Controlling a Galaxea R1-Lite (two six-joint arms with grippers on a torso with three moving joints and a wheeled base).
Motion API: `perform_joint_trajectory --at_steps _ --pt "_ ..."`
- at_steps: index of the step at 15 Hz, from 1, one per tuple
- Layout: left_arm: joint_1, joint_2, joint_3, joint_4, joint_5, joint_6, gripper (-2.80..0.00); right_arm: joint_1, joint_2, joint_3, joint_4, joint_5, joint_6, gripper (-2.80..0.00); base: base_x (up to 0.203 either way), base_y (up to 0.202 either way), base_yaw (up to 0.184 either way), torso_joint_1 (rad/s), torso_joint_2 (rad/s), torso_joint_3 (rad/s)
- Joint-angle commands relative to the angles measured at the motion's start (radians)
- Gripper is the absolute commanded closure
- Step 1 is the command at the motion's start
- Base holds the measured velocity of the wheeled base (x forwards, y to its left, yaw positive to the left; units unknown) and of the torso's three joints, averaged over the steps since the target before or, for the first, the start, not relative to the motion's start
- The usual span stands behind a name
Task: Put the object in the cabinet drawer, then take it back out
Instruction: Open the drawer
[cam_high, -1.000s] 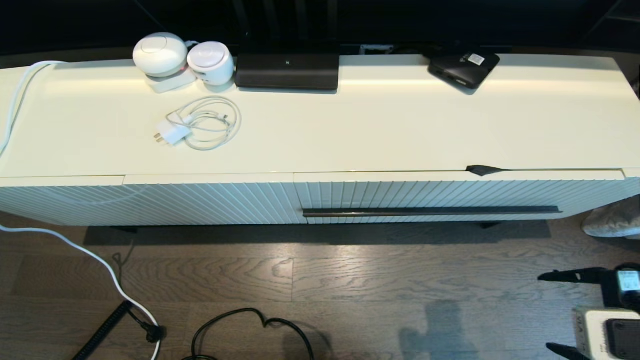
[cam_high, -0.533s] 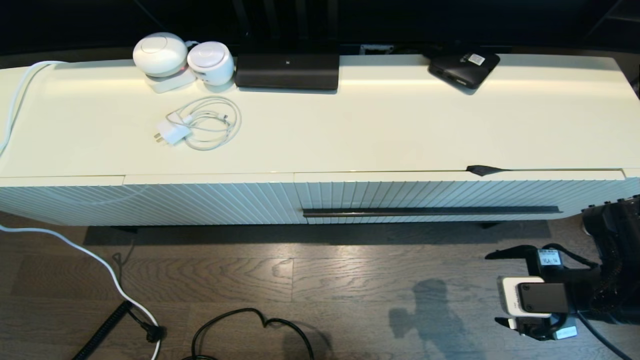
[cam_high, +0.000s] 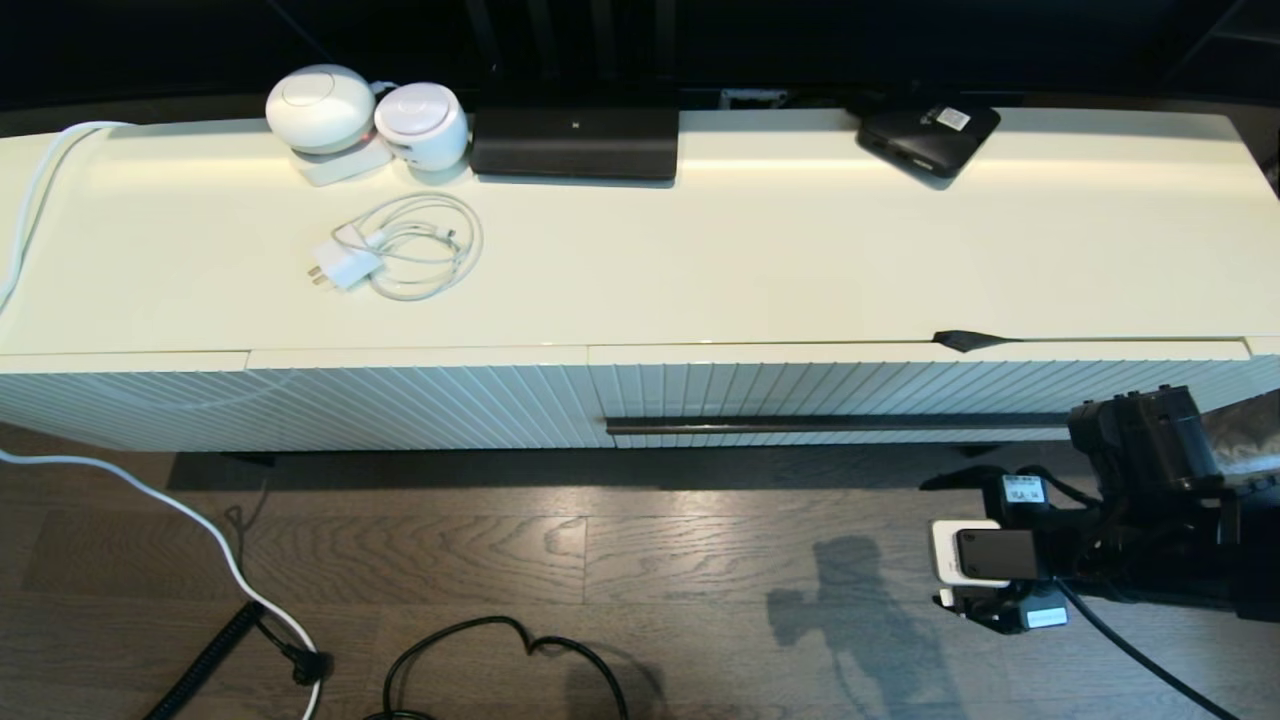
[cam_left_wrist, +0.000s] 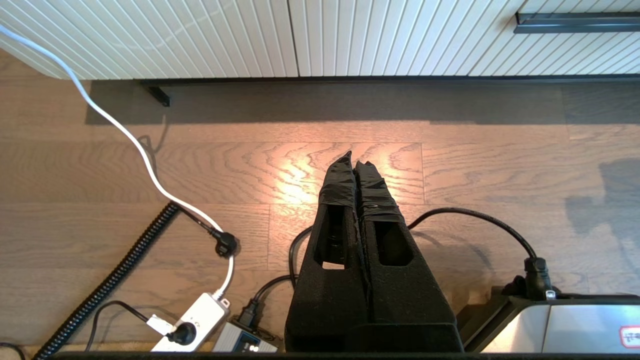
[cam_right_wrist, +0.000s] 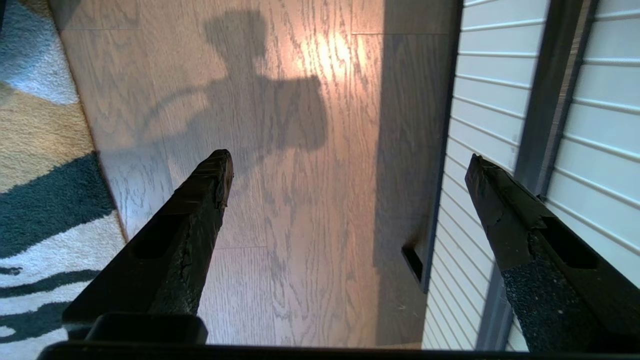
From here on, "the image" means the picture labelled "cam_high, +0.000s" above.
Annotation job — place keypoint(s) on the black router with antennas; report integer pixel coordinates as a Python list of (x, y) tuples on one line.
[(575, 143)]

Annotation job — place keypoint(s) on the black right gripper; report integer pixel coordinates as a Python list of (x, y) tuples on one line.
[(1080, 550)]

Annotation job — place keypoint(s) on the black folding umbrella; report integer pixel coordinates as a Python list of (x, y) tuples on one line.
[(965, 342)]

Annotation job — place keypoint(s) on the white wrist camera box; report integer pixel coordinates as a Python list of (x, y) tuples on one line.
[(945, 550)]

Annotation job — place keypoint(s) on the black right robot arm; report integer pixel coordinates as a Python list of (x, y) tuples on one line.
[(1140, 440)]

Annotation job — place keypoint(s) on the black set-top box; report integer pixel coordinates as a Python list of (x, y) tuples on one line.
[(925, 135)]

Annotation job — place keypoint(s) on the white charger adapter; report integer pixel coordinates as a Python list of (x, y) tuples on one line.
[(345, 266)]

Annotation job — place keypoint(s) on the white fluffy slipper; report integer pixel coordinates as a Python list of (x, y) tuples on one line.
[(1245, 430)]

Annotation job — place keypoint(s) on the white wall socket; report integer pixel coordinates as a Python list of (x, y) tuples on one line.
[(750, 96)]

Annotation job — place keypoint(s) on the large white round device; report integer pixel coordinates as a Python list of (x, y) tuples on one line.
[(318, 108)]

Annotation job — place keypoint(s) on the small white round device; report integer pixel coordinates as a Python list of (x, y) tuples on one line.
[(422, 124)]

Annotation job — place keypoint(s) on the white slatted cabinet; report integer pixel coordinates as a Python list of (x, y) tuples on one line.
[(600, 280)]

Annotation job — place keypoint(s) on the cream ribbed-front drawer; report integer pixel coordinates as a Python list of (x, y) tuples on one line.
[(800, 385)]

